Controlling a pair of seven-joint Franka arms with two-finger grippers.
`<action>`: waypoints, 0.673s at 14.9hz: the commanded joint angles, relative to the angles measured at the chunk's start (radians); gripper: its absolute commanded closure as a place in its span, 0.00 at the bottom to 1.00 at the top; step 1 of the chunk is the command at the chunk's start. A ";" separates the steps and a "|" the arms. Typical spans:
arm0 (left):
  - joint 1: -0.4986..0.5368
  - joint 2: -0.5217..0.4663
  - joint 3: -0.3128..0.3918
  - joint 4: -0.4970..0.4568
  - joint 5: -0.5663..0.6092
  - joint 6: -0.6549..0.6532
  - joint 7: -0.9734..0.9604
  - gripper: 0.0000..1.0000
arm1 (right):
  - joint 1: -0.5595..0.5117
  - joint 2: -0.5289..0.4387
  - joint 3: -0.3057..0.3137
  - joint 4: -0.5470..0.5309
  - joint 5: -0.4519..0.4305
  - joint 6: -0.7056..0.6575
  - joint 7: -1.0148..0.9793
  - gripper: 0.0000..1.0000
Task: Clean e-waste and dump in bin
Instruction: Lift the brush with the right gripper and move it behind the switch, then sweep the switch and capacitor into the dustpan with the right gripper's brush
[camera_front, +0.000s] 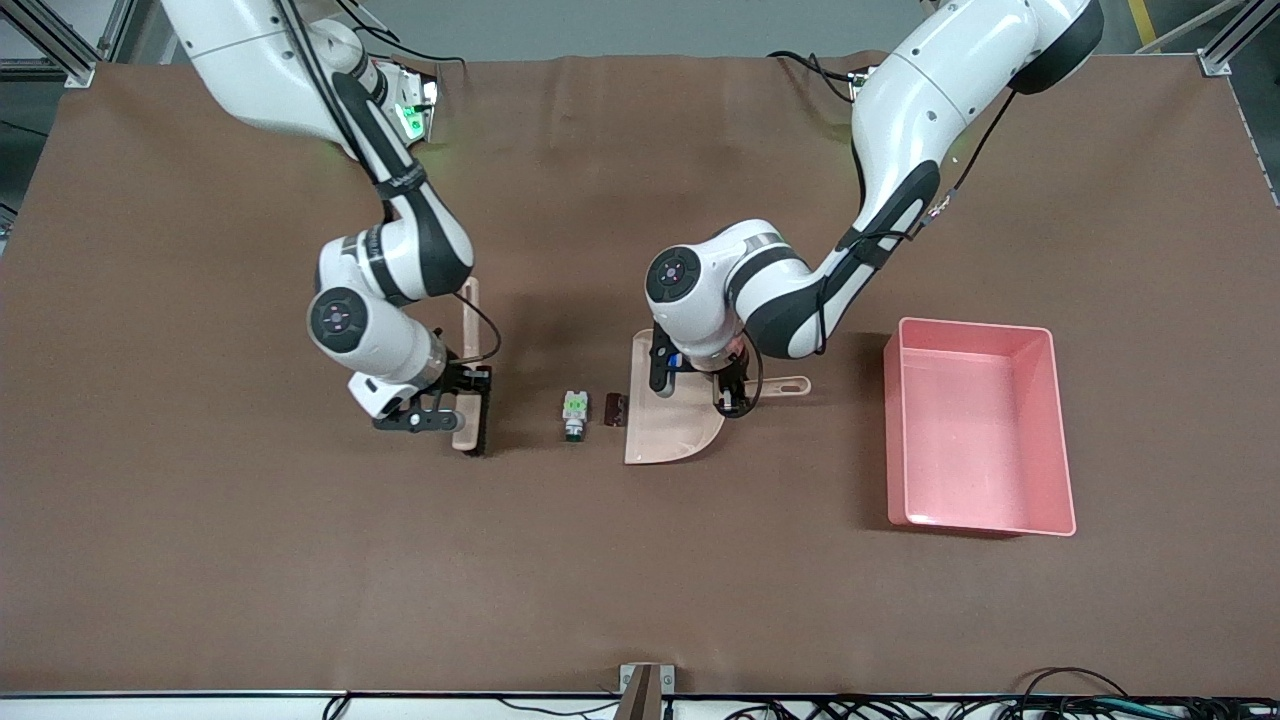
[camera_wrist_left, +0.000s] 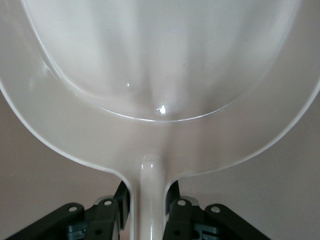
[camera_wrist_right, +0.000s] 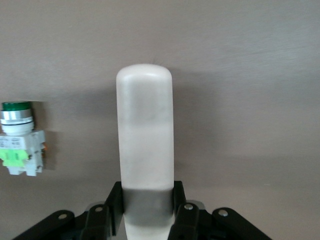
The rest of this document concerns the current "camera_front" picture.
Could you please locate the beige plastic dustpan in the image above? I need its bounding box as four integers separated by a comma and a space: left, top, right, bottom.
624, 328, 813, 467

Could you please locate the black base cable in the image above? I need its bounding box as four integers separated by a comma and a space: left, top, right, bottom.
768, 50, 863, 106

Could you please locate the thin black cable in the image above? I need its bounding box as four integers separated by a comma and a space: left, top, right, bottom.
496, 700, 621, 718

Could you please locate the grey metal mount bracket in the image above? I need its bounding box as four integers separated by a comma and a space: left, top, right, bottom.
616, 663, 677, 720

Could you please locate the aluminium frame post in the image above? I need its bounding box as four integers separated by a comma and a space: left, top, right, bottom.
1197, 0, 1280, 78
0, 0, 136, 89

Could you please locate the black looped cable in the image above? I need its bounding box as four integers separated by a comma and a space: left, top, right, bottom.
1015, 666, 1137, 703

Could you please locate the brown table mat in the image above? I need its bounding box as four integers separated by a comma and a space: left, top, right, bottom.
0, 50, 1280, 698

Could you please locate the pink plastic bin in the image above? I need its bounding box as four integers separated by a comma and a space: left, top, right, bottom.
883, 317, 1078, 538

